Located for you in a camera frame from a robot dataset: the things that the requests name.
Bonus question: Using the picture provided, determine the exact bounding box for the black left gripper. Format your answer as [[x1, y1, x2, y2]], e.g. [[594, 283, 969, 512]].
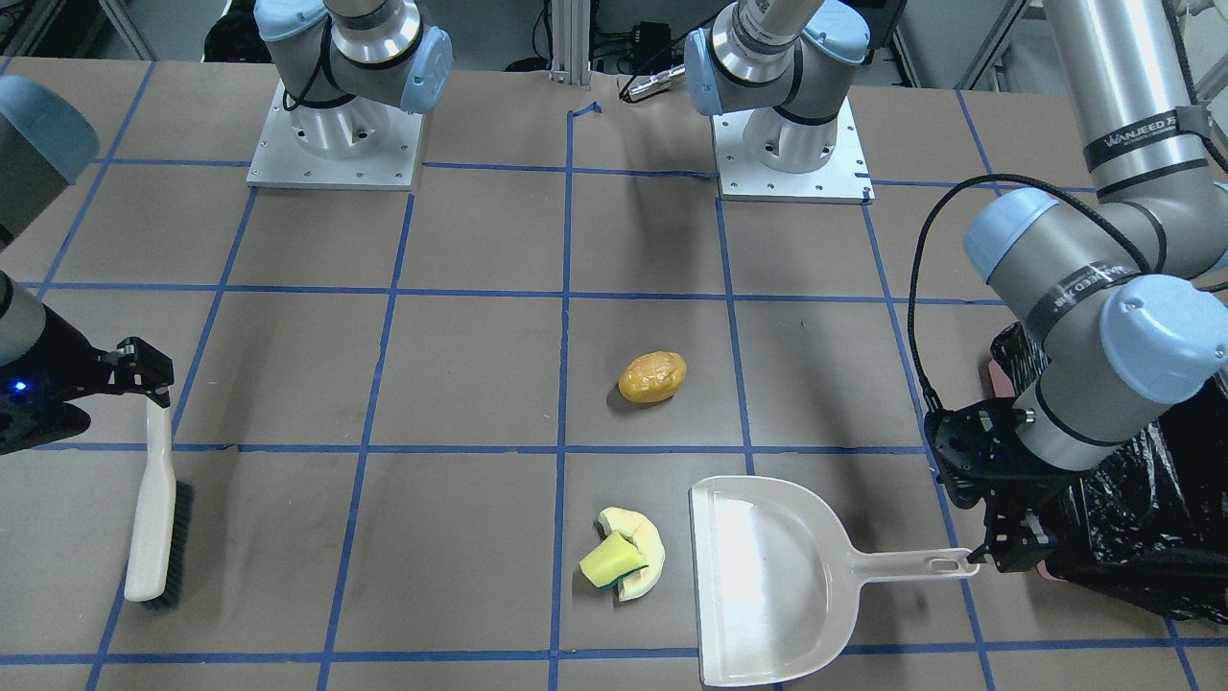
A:
[[926, 398, 1061, 573]]

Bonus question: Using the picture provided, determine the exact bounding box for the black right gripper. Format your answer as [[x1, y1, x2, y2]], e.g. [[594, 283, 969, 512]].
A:
[[1, 318, 176, 455]]

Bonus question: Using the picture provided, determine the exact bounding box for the white brush with black bristles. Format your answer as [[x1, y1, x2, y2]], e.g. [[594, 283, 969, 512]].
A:
[[124, 399, 196, 611]]

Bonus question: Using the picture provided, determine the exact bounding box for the white plastic dustpan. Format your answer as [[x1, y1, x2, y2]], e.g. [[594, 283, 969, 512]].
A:
[[689, 475, 980, 689]]

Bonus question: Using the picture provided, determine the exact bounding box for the yellow green sponge piece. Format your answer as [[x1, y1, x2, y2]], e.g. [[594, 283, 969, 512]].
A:
[[578, 533, 650, 587]]

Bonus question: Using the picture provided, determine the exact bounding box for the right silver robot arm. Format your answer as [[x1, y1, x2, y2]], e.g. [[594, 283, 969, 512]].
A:
[[1, 1, 456, 454]]

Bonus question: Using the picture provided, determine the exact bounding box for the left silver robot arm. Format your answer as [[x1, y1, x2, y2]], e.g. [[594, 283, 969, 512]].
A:
[[907, 1, 1226, 572]]

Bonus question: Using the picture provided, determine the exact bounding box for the black lined trash bin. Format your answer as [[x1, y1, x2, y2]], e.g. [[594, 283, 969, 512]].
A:
[[1038, 373, 1227, 623]]

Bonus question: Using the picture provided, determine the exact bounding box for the yellow toy potato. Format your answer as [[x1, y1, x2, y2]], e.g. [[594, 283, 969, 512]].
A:
[[616, 350, 689, 404]]

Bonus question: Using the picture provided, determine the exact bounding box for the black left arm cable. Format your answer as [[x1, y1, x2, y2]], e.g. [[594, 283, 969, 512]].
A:
[[907, 174, 1152, 423]]

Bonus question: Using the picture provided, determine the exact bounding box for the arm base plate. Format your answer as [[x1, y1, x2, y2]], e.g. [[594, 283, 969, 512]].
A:
[[247, 83, 426, 191], [710, 98, 876, 204]]

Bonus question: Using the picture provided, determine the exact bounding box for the aluminium frame post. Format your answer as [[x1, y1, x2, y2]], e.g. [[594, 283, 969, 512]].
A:
[[548, 0, 593, 90]]

